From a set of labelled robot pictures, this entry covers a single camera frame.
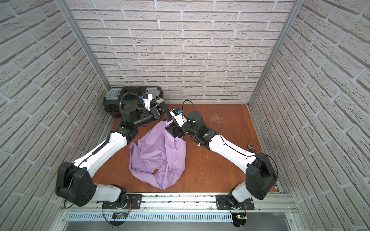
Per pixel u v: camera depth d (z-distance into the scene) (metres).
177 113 0.64
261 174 0.42
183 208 0.73
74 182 0.41
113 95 1.00
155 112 0.66
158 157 0.82
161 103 0.74
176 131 0.67
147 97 0.68
